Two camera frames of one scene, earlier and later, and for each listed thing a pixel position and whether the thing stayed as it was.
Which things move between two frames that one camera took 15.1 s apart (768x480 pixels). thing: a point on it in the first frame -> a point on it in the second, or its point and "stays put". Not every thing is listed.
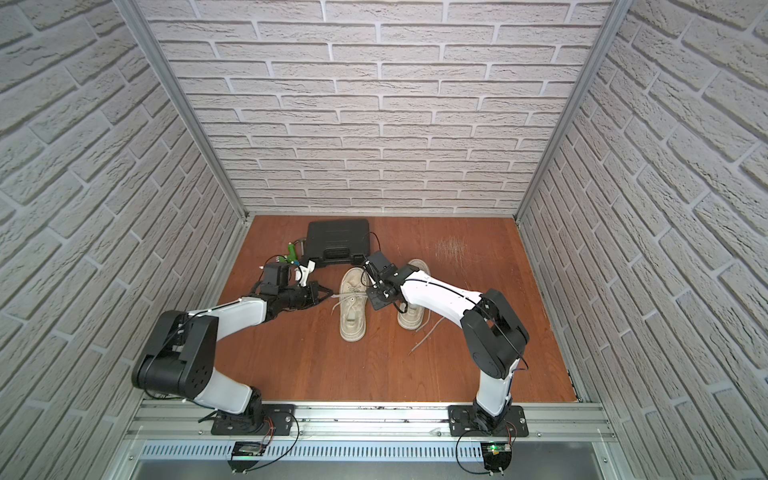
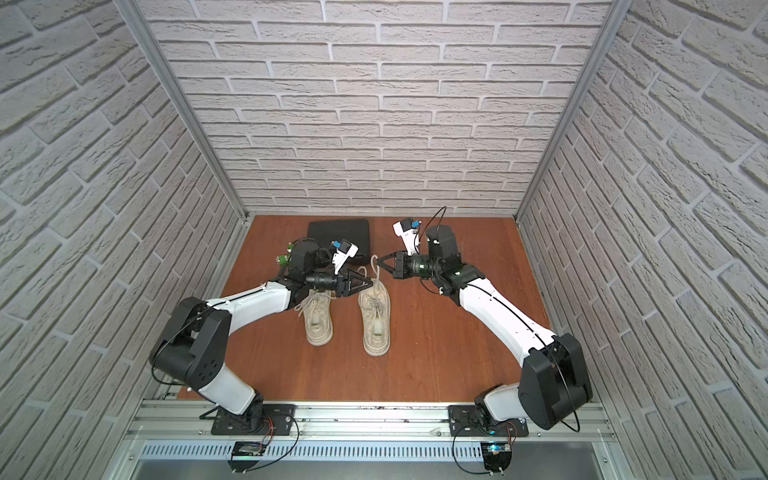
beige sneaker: x=411 y=316 -> x=374 y=311
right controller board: x=496 y=456 stays put
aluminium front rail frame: x=174 y=441 stays put
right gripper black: x=376 y=301 -> x=401 y=261
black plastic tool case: x=337 y=241 stays put
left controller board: x=245 y=456 stays put
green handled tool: x=291 y=257 stays put
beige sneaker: x=352 y=305 -> x=316 y=310
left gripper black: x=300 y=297 -> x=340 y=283
